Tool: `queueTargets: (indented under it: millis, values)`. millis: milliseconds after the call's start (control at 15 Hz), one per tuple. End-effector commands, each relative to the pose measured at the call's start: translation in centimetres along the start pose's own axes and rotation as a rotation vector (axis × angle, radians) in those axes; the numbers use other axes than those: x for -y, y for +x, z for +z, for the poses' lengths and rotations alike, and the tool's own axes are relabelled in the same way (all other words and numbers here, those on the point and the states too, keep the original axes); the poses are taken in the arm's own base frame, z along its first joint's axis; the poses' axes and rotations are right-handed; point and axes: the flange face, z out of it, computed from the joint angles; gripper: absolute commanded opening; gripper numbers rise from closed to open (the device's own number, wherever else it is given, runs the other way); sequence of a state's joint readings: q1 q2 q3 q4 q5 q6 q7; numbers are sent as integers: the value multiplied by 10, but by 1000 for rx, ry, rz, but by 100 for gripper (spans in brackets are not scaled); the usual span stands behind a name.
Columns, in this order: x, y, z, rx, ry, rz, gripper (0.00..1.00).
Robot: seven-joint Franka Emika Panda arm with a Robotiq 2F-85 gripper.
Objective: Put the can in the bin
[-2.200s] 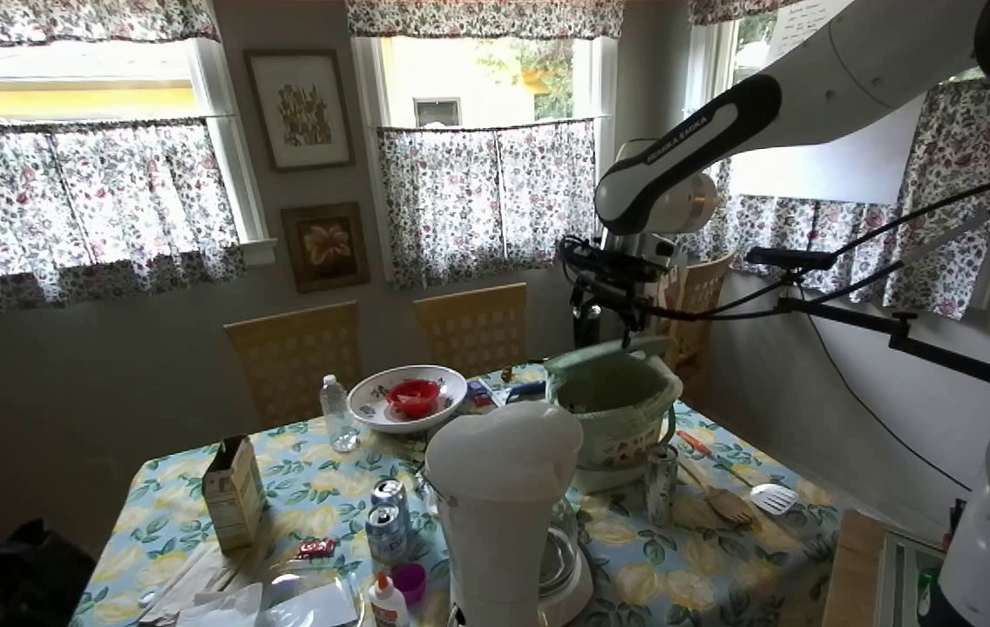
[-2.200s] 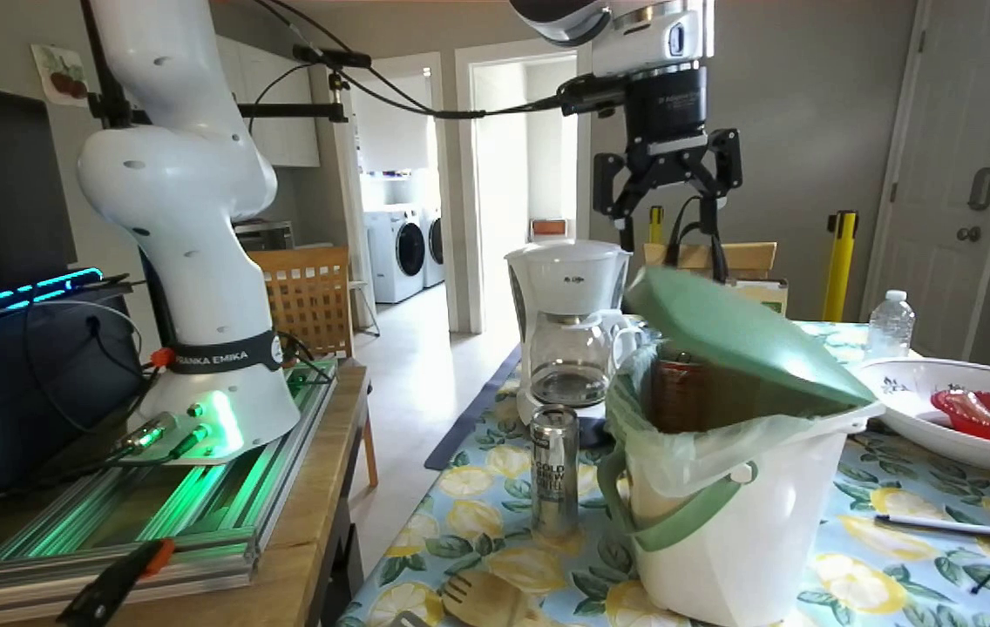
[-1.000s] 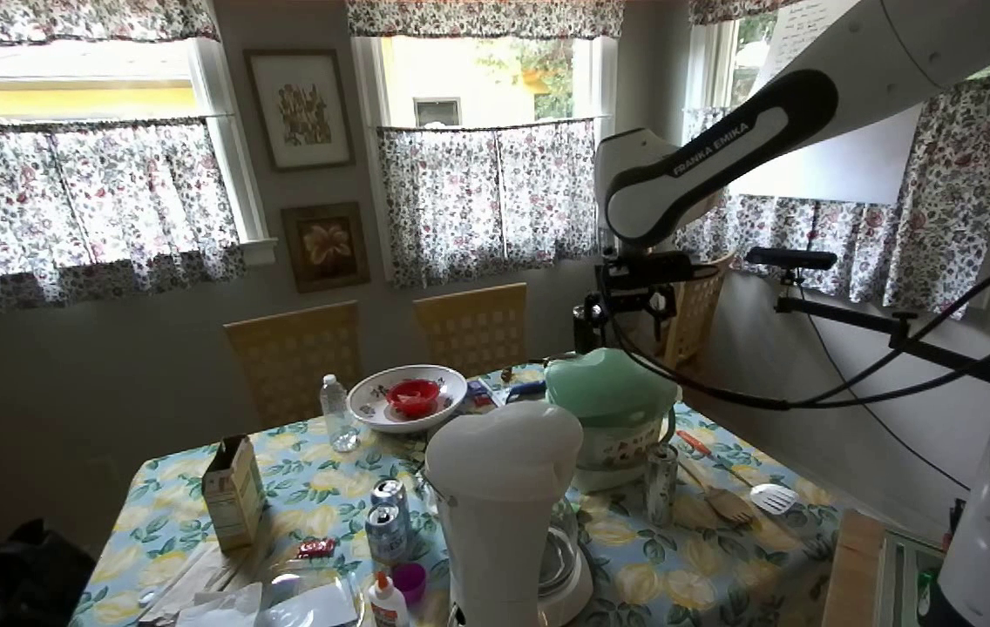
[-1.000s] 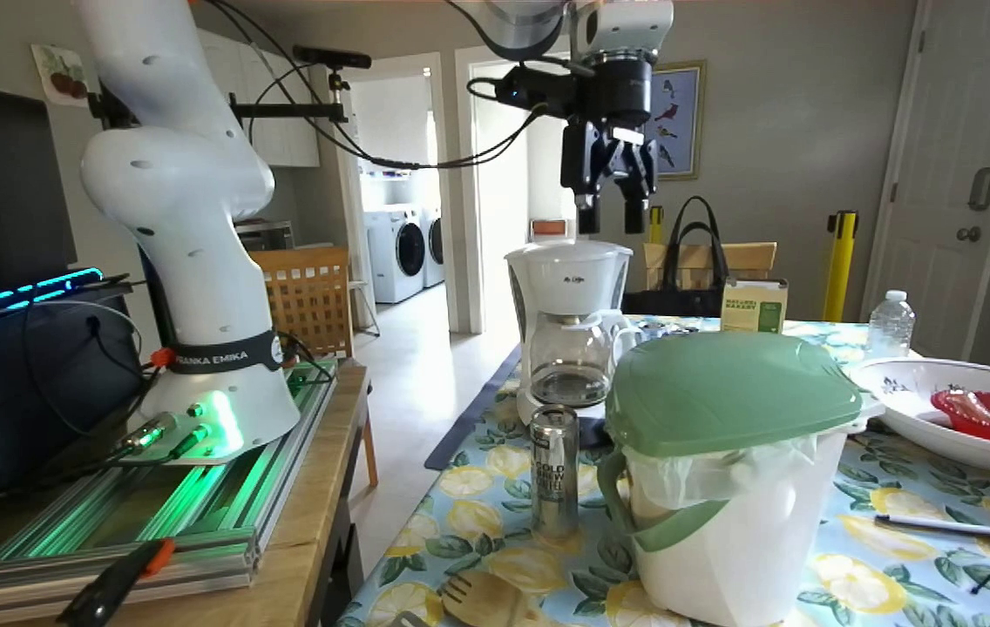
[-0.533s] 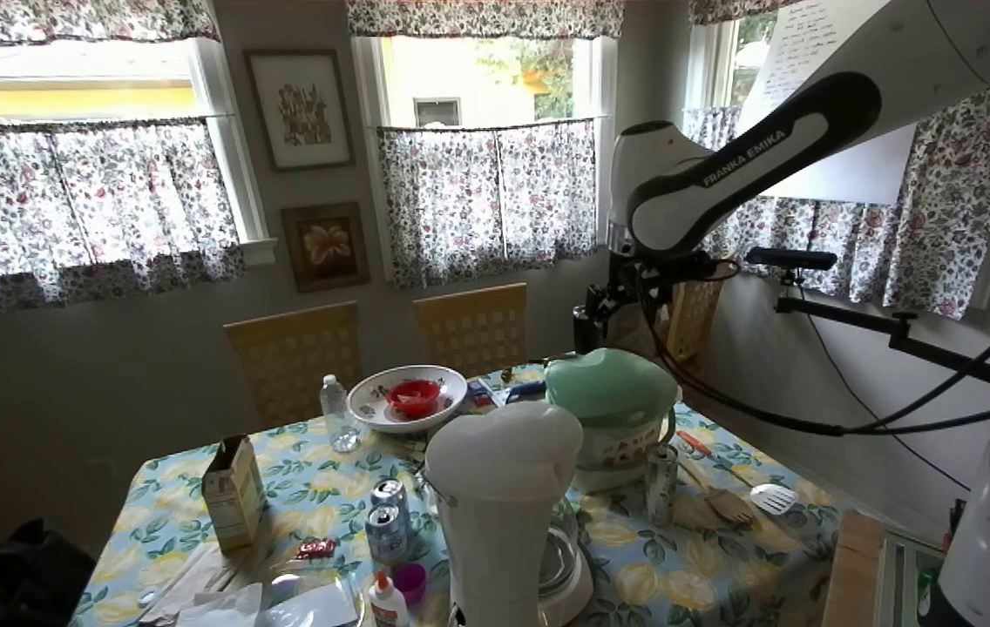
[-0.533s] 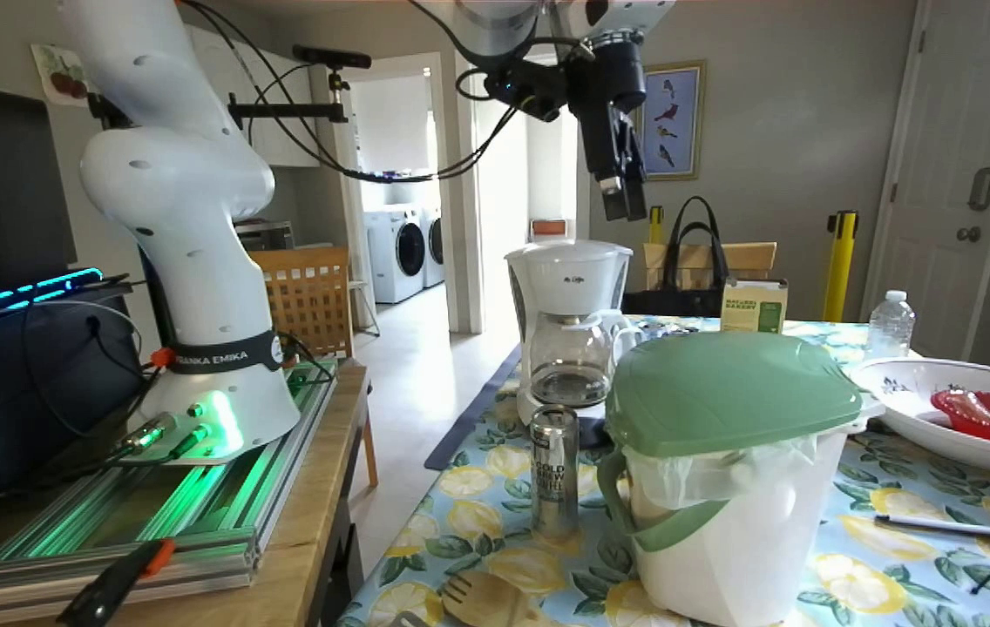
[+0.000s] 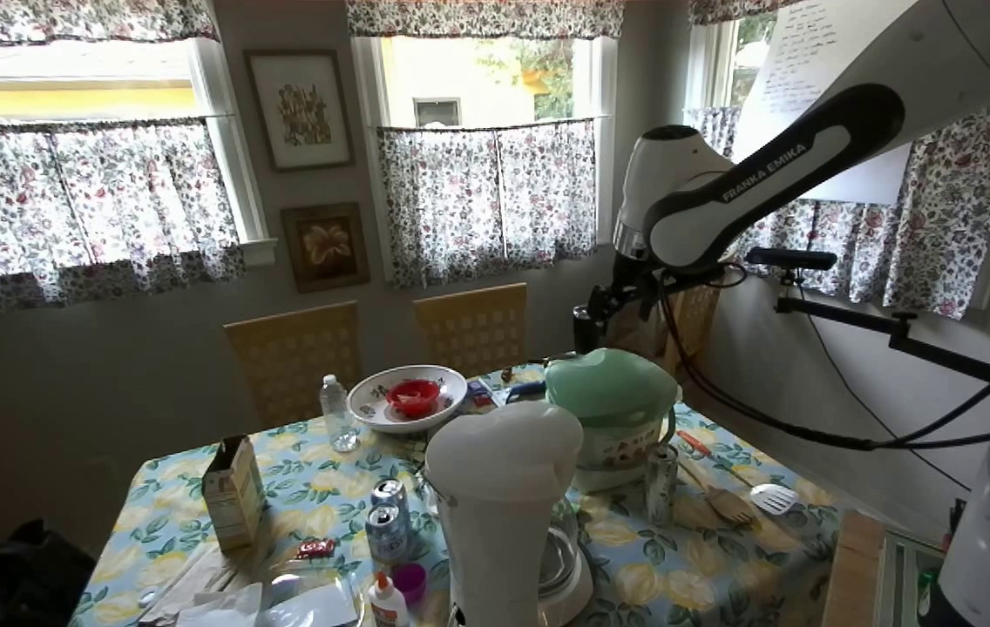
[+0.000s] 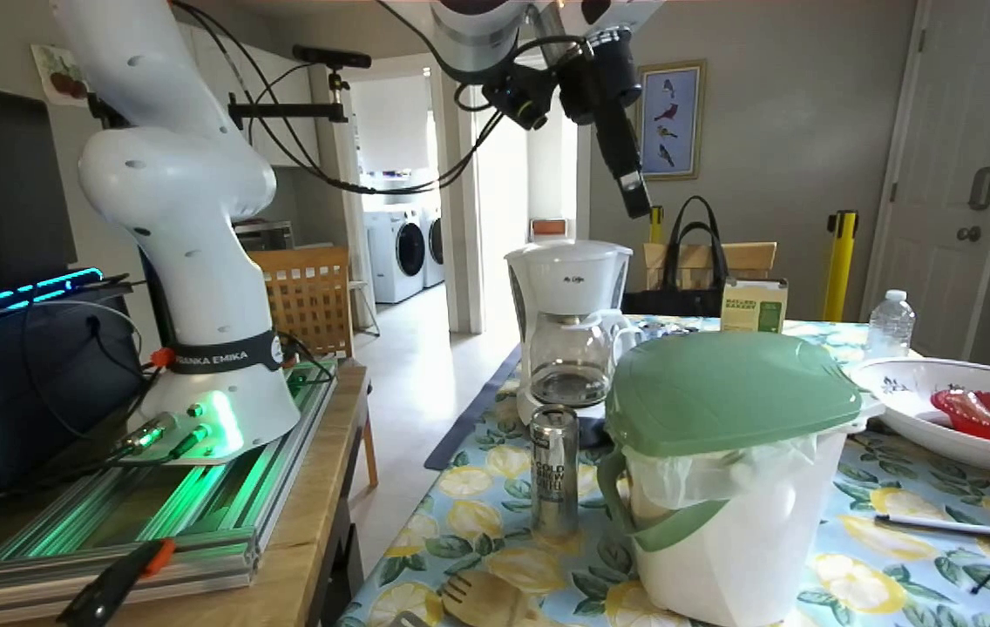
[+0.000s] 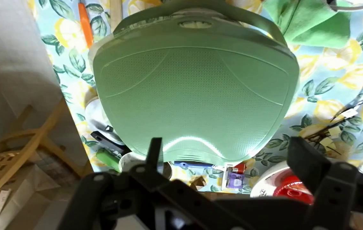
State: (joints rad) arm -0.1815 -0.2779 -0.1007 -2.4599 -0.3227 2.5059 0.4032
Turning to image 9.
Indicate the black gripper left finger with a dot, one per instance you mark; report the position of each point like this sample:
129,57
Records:
104,195

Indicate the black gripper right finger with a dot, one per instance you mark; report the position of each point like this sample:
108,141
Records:
338,191

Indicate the green bin lid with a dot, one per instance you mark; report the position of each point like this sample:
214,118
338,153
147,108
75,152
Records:
189,93

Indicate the green marker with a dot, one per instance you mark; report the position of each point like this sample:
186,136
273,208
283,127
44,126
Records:
107,158

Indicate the red food on plate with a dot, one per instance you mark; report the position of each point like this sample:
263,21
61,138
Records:
294,191

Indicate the black marker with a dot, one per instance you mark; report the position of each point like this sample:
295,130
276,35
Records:
106,134

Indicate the black pen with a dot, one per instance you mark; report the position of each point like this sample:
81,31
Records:
336,122

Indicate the blue pen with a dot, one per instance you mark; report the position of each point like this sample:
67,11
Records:
194,163

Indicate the floral lemon tablecloth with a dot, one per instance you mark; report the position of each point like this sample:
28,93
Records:
338,71

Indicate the green cloth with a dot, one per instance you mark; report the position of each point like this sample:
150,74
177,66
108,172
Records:
313,23

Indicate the orange marker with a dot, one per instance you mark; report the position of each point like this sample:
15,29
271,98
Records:
85,23

